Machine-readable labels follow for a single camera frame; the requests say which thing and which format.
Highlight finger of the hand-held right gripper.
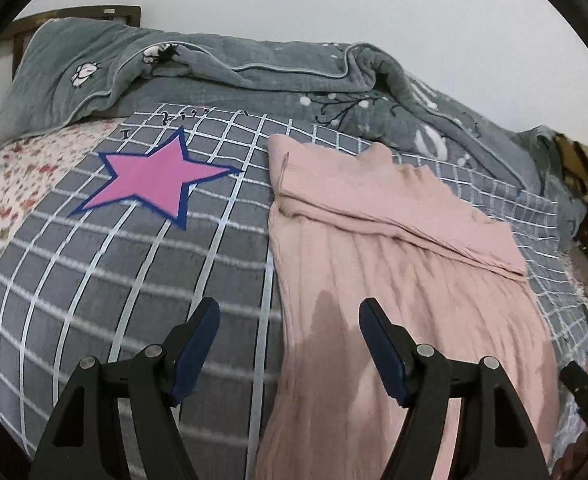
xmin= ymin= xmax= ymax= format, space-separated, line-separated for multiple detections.
xmin=559 ymin=360 xmax=588 ymax=416

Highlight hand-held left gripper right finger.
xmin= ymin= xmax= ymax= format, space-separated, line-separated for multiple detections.
xmin=358 ymin=297 xmax=551 ymax=480

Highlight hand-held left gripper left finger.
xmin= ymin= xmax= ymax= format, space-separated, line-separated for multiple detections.
xmin=28 ymin=296 xmax=221 ymax=480

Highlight pink knit sweater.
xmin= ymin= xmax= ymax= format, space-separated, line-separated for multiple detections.
xmin=254 ymin=133 xmax=560 ymax=480

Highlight grey checked star-print bedsheet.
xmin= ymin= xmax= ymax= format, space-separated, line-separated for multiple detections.
xmin=0 ymin=105 xmax=588 ymax=480

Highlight camouflage cloth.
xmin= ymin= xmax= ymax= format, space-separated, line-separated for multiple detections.
xmin=554 ymin=132 xmax=588 ymax=206

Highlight white floral bedsheet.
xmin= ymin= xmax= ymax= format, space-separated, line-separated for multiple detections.
xmin=0 ymin=115 xmax=124 ymax=321

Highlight grey floral quilt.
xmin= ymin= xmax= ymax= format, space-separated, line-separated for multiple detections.
xmin=0 ymin=17 xmax=587 ymax=256

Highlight dark wooden headboard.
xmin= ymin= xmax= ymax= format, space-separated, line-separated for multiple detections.
xmin=0 ymin=5 xmax=142 ymax=123

